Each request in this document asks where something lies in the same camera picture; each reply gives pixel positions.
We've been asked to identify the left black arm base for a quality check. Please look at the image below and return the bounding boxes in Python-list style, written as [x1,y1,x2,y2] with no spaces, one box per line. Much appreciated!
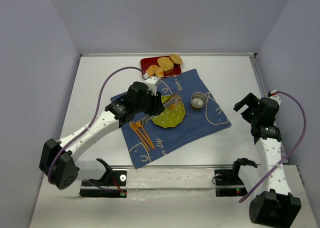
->
[79,169,127,198]

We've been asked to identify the metal cup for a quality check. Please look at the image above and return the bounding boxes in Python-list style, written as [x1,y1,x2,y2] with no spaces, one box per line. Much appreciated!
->
[191,92,207,111]

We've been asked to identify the aluminium front rail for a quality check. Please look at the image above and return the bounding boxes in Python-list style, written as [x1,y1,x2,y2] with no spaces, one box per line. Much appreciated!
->
[109,164,291,170]

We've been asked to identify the large glazed bagel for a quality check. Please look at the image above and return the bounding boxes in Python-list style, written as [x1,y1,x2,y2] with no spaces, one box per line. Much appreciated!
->
[145,65,165,78]

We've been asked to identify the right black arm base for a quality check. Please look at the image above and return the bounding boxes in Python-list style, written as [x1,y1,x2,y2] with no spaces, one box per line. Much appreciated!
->
[211,169,247,197]

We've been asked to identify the metal tongs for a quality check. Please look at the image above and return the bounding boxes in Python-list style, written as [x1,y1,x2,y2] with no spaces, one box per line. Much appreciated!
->
[139,94,181,125]

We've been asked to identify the red tray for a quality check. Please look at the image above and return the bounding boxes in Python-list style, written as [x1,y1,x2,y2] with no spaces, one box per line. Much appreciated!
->
[140,56,182,78]

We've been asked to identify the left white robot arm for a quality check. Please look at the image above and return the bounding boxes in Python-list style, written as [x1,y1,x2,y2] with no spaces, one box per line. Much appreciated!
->
[39,77,165,190]

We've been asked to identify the green dotted plate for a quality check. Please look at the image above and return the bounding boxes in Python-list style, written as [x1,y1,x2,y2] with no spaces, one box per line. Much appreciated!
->
[151,102,186,128]

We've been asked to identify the orange wooden spoon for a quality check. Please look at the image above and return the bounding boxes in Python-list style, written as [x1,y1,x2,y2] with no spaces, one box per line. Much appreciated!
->
[135,120,155,149]

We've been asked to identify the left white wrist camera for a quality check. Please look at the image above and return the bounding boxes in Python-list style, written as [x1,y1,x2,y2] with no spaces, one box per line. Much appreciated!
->
[143,76,161,96]

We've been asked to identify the blue fish placemat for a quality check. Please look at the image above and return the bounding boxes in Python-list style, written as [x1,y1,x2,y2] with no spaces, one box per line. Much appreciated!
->
[121,69,231,168]

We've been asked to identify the small orange bagel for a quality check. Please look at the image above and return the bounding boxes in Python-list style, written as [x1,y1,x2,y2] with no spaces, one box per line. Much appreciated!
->
[165,94,181,109]

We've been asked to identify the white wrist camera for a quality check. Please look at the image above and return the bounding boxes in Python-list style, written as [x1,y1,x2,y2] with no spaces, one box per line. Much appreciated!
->
[267,90,281,105]
[143,76,161,96]

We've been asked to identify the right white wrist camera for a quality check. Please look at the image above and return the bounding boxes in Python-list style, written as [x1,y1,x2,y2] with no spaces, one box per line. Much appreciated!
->
[267,90,281,105]

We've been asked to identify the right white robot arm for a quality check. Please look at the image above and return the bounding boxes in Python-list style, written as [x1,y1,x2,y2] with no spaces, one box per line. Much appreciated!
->
[233,91,302,227]

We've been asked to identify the seeded bread roll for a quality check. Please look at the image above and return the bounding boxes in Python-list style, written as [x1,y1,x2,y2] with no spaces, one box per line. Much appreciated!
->
[169,54,183,65]

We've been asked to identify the brown bread slice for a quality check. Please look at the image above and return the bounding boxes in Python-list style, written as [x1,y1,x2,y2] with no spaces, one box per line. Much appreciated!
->
[157,57,175,74]

